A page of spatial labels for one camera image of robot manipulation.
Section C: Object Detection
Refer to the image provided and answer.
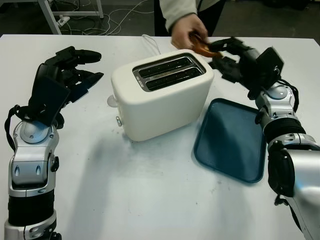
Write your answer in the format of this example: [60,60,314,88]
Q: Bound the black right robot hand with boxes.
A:
[209,36,266,95]

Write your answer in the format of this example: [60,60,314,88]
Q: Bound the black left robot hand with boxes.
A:
[28,46,105,106]

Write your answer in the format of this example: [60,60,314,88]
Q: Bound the person bare hand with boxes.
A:
[171,12,210,51]

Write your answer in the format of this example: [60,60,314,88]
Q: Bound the brown toast slice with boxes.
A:
[189,33,225,58]

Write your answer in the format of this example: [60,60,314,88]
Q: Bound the person forearm cream sleeve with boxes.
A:
[159,0,199,31]

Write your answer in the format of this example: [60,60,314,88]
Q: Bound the person body dark clothes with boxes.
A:
[154,0,226,37]

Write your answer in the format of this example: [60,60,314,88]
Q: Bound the cream white toaster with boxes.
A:
[106,49,215,143]

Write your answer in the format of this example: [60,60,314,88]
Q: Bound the white power strip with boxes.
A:
[57,16,71,27]

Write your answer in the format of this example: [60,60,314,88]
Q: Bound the dark teal plastic tray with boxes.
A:
[193,98,267,185]

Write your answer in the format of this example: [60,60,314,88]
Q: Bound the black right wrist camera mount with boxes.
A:
[256,46,286,88]

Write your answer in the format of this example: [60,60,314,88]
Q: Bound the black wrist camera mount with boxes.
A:
[27,76,72,127]
[256,46,286,88]

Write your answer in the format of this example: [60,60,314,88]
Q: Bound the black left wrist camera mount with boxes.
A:
[27,76,72,127]

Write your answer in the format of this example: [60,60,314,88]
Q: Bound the white toaster power cord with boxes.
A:
[141,34,161,55]

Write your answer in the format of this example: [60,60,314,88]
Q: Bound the white metal table frame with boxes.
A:
[37,0,104,35]

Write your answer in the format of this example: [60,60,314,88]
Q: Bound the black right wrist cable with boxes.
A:
[272,78,300,118]

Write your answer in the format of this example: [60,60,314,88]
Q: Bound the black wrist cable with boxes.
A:
[3,104,65,151]
[272,78,300,118]

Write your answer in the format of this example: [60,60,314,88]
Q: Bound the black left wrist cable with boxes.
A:
[3,104,65,151]

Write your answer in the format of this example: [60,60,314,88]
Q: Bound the white floor cable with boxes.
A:
[61,0,161,36]

